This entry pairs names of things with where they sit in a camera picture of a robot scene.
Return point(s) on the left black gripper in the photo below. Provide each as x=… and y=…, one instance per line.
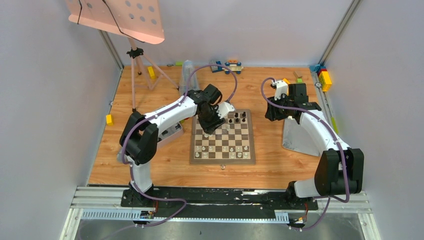
x=211, y=122

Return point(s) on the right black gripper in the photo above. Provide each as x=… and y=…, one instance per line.
x=272, y=114

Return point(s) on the wooden chess board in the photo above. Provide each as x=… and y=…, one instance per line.
x=230, y=144

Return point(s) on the grey toy microphone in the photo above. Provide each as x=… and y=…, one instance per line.
x=119, y=157

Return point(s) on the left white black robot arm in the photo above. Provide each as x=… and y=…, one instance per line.
x=139, y=139

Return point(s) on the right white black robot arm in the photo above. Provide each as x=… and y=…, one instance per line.
x=340, y=168

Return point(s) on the silver metal tin lid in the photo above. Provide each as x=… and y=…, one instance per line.
x=297, y=139

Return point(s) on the yellow triangle shape toy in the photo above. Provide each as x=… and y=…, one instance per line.
x=286, y=81

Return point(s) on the wooden brown block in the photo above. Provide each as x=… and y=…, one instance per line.
x=297, y=74

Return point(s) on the blue grey brick block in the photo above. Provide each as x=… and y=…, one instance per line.
x=215, y=66

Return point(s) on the wooden toy car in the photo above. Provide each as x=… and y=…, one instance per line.
x=235, y=66

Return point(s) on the stacked coloured bricks corner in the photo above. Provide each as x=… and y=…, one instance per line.
x=323, y=76

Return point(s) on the yellow block near stand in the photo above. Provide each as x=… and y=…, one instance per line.
x=151, y=73

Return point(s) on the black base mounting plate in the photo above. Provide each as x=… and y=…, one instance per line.
x=217, y=203

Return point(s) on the small yellow cube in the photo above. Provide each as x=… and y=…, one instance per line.
x=109, y=120

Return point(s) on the pink music stand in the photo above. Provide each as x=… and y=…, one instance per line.
x=138, y=20

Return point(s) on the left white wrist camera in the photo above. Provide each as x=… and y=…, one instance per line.
x=224, y=108

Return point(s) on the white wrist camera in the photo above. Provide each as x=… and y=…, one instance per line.
x=224, y=108
x=281, y=88

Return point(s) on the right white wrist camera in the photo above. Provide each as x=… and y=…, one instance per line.
x=281, y=88

